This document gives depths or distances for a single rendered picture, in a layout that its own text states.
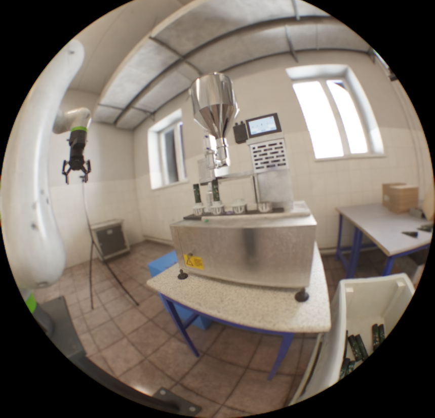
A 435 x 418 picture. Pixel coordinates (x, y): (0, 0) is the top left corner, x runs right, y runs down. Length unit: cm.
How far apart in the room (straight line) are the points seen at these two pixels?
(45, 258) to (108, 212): 376
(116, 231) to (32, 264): 313
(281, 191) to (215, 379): 123
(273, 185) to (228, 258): 36
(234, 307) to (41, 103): 71
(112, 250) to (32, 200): 315
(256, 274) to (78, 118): 98
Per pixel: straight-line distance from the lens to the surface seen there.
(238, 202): 60
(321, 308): 54
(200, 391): 119
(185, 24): 254
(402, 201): 175
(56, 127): 81
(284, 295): 57
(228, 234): 49
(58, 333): 43
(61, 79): 38
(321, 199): 212
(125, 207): 416
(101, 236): 325
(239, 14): 257
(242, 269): 54
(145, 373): 136
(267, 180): 64
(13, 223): 27
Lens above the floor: 115
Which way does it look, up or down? 4 degrees down
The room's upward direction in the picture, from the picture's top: 8 degrees counter-clockwise
